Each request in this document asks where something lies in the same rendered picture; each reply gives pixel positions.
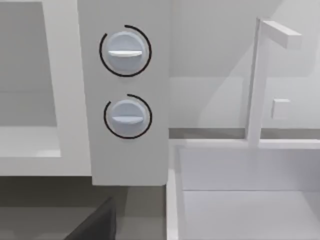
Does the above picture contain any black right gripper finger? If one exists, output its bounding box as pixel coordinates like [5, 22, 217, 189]
[62, 196, 117, 240]

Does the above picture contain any tall white tap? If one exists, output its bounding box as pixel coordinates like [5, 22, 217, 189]
[246, 17, 303, 148]

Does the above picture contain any pale blue microwave knob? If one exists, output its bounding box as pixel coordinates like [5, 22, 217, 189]
[105, 31, 147, 74]
[108, 99, 147, 137]

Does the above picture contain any pale microwave oven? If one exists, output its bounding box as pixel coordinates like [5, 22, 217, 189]
[0, 0, 173, 187]

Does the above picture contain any white sink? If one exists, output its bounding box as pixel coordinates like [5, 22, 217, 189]
[165, 138, 320, 240]

